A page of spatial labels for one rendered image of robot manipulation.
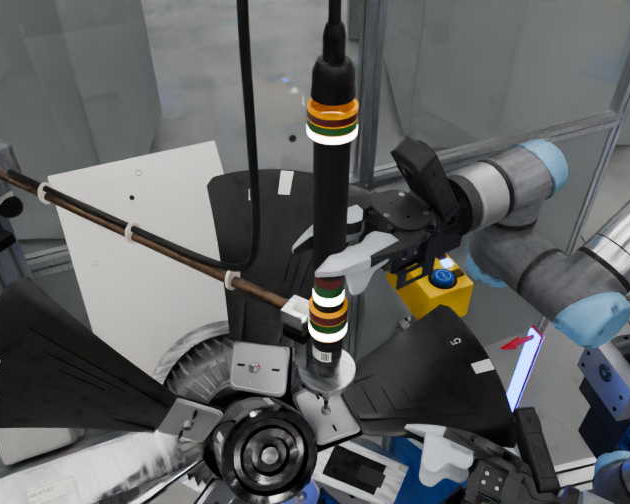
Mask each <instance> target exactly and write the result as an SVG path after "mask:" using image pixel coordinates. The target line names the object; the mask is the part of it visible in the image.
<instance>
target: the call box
mask: <svg viewBox="0 0 630 504"><path fill-rule="evenodd" d="M445 255H446V258H444V259H447V258H449V259H450V261H451V262H452V263H453V265H452V266H450V267H446V269H447V270H449V271H450V272H452V270H455V269H458V268H459V267H458V265H457V264H456V263H455V262H454V261H453V260H452V259H451V258H450V257H449V255H448V254H447V253H445ZM444 259H441V260H444ZM441 260H438V259H437V258H435V262H434V267H433V272H434V271H435V270H438V269H445V267H444V266H443V265H442V263H441ZM422 269H423V268H422V267H420V268H418V269H415V270H413V271H411V272H409V273H407V276H406V281H408V280H410V279H412V278H414V277H416V276H418V275H420V274H422ZM463 273H464V272H463ZM452 274H453V273H452ZM453 275H454V274H453ZM432 276H433V273H431V274H429V275H427V276H425V277H423V278H421V279H419V280H417V281H414V282H413V283H411V284H409V285H407V286H405V287H403V288H401V289H399V290H397V289H396V282H397V275H396V274H389V273H388V271H387V273H386V279H387V280H388V282H389V283H390V284H391V286H392V287H393V288H394V290H395V291H396V292H397V294H398V295H399V296H400V298H401V299H402V300H403V302H404V303H405V304H406V306H407V307H408V308H409V310H410V311H411V312H412V314H413V315H414V316H415V318H416V319H417V320H419V319H421V318H422V317H423V316H425V315H426V314H428V313H429V312H430V311H432V310H433V309H434V308H436V307H437V306H438V305H440V304H441V305H445V306H449V307H450V308H451V309H453V310H454V311H455V312H456V313H457V315H458V316H459V317H462V316H464V315H466V314H467V310H468V306H469V302H470V298H471V294H472V290H473V286H474V284H473V282H472V281H471V280H470V279H469V278H468V277H467V275H466V274H465V273H464V276H461V277H458V278H457V277H456V276H455V275H454V280H453V283H452V284H451V285H449V286H440V285H437V284H436V283H434V282H433V280H432Z"/></svg>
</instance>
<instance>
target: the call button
mask: <svg viewBox="0 0 630 504"><path fill-rule="evenodd" d="M432 280H433V282H434V283H436V284H437V285H440V286H449V285H451V284H452V283H453V280H454V275H453V274H452V272H450V271H449V270H447V269H446V268H445V269H438V270H435V271H434V272H433V276H432Z"/></svg>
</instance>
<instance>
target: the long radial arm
mask: <svg viewBox="0 0 630 504"><path fill-rule="evenodd" d="M178 443H179V442H178V438H176V439H174V437H173V436H170V435H166V434H162V433H160V432H158V431H156V432H155V433H154V434H148V433H138V432H127V431H113V430H96V429H85V431H84V436H82V437H80V438H78V439H77V440H76V441H75V443H74V444H72V445H68V446H65V447H62V448H60V449H57V450H54V451H51V452H48V453H45V454H42V455H39V456H36V457H34V458H31V459H28V460H25V461H22V462H19V463H16V464H13V465H5V464H4V463H3V462H2V460H1V458H0V504H93V503H95V502H97V501H101V500H104V499H106V498H109V497H111V496H114V495H117V494H119V493H122V492H125V491H127V490H130V489H133V488H135V487H138V486H141V485H143V484H146V483H149V482H151V481H154V480H156V479H159V478H162V477H164V476H167V475H170V474H172V473H175V472H176V471H178V470H179V469H181V468H182V467H183V466H184V462H185V460H186V459H185V457H184V456H183V457H181V458H180V457H179V455H180V453H181V452H182V451H181V448H177V449H176V445H177V444H178Z"/></svg>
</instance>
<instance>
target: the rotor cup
mask: <svg viewBox="0 0 630 504"><path fill-rule="evenodd" d="M291 397H293V396H292V395H291V396H290V397H286V396H281V397H275V396H269V395H264V394H258V393H253V392H247V391H242V390H236V389H233V388H232V387H231V385H230V381H229V382H227V383H225V384H224V385H222V386H221V387H219V388H218V389H217V390H216V391H215V392H214V393H213V394H212V395H211V396H210V397H209V398H208V400H207V401H206V403H207V404H211V405H214V406H217V407H221V408H224V409H226V412H225V413H224V414H223V417H222V419H221V420H220V421H219V422H218V424H217V425H216V426H215V427H214V429H213V430H212V431H211V432H210V434H209V435H208V436H207V437H206V439H205V440H204V441H203V442H197V444H198V448H199V451H200V454H201V456H202V458H203V460H204V462H205V464H206V465H207V467H208V468H209V469H210V470H211V471H212V472H213V473H214V474H215V475H216V476H217V477H219V478H220V479H223V480H224V482H225V484H226V486H227V487H228V489H229V490H230V491H231V492H232V493H233V494H234V495H235V496H236V497H237V498H239V499H240V500H242V501H244V502H246V503H248V504H282V503H284V502H286V501H288V500H290V499H292V498H293V497H295V496H296V495H297V494H298V493H300V492H301V491H302V490H303V488H304V487H305V486H306V485H307V483H308V482H309V480H310V479H311V477H312V475H313V473H314V470H315V467H316V463H317V457H318V447H317V440H316V436H315V433H314V431H313V429H312V427H311V425H310V423H309V422H308V421H307V420H306V418H305V417H304V416H303V415H301V414H300V413H299V412H298V411H297V410H296V409H295V407H294V405H293V403H292V401H291ZM263 398H269V399H270V400H271V401H272V402H273V403H274V404H268V403H267V402H266V401H265V400H264V399H263ZM219 431H220V433H221V435H222V437H223V441H222V444H220V442H219V440H218V438H217V435H218V432H219ZM268 447H274V448H276V449H277V450H278V452H279V458H278V460H277V462H276V463H274V464H272V465H267V464H265V463H264V462H263V461H262V453H263V451H264V450H265V449H266V448H268Z"/></svg>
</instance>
